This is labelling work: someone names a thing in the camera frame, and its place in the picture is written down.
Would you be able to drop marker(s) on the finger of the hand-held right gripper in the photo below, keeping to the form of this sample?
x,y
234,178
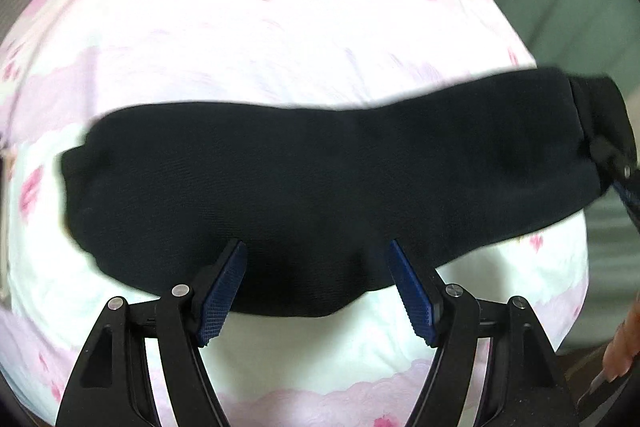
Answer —
x,y
607,114
625,187

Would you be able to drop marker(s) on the pink floral bed sheet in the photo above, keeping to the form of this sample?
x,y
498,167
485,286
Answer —
x,y
260,32

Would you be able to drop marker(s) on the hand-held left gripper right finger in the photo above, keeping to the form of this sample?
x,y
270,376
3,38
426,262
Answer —
x,y
411,289

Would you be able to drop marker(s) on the black sock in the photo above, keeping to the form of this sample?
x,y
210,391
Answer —
x,y
300,197

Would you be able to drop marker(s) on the person's right hand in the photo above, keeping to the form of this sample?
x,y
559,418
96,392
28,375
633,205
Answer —
x,y
620,347

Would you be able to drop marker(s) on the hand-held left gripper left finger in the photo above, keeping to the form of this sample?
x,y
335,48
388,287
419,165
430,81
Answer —
x,y
223,289

